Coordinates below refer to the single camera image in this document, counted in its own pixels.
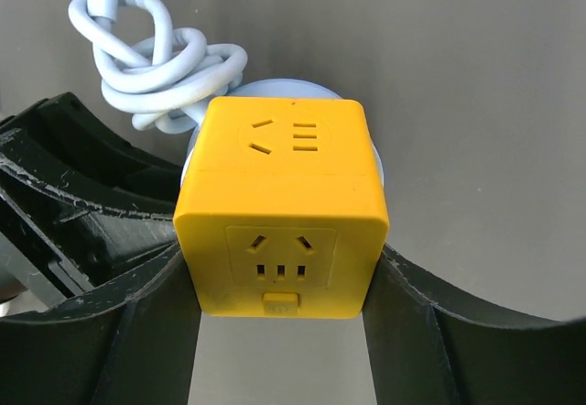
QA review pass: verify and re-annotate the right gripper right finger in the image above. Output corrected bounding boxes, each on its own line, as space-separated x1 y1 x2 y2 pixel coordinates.
362 246 585 404

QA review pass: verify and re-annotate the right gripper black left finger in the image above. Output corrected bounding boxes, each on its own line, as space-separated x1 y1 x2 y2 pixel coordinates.
1 245 201 404

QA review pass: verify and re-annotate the blue cable with plug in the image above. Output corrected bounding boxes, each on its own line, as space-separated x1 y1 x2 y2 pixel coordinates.
66 0 386 195

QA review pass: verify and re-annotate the yellow cube socket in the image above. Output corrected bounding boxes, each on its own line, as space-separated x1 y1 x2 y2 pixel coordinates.
173 97 389 319

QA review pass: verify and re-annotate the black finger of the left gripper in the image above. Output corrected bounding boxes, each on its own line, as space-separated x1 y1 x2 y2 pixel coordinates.
1 93 181 300

